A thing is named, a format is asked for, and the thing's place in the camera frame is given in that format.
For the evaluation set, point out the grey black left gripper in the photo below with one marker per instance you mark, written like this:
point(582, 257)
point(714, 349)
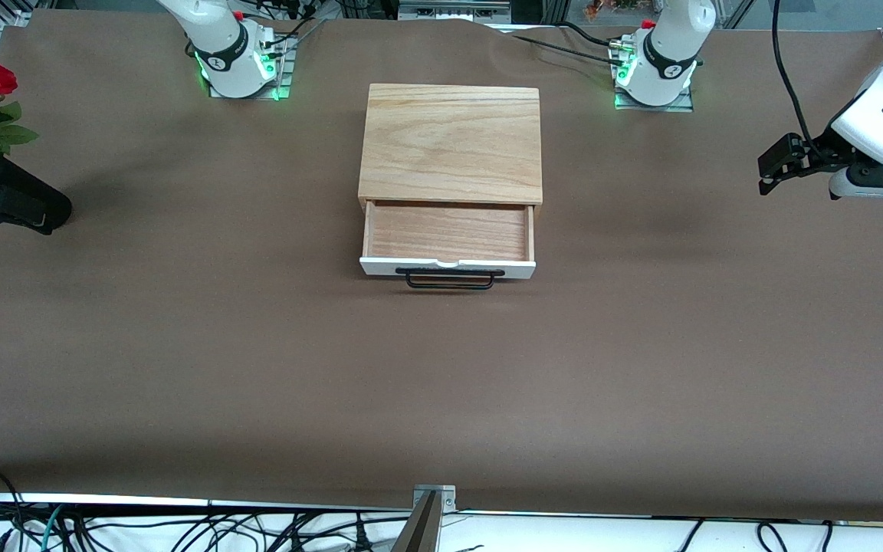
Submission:
point(827, 147)

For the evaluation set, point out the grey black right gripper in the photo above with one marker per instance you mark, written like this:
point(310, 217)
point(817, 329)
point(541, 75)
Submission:
point(14, 198)

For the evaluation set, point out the wooden drawer white front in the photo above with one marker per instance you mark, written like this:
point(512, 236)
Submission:
point(449, 230)

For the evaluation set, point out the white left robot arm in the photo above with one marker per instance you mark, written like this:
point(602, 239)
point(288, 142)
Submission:
point(667, 54)

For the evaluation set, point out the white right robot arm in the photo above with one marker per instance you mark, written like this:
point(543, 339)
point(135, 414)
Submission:
point(227, 54)

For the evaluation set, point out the light wooden drawer cabinet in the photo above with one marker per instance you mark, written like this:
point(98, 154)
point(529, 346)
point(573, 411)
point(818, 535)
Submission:
point(449, 142)

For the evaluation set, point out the orange artificial flowers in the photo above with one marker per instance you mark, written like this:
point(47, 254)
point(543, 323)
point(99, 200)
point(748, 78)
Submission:
point(596, 9)

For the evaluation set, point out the brown table cover sheet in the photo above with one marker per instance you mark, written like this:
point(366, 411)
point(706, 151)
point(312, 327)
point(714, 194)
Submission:
point(257, 345)

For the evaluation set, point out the grey metal power strip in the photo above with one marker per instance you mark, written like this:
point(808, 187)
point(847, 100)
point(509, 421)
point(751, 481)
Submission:
point(453, 11)

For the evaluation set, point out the grey metal edge bracket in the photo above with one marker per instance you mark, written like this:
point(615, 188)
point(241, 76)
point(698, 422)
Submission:
point(446, 498)

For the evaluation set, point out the aluminium camera mount beam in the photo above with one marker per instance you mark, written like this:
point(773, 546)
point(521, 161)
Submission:
point(420, 533)

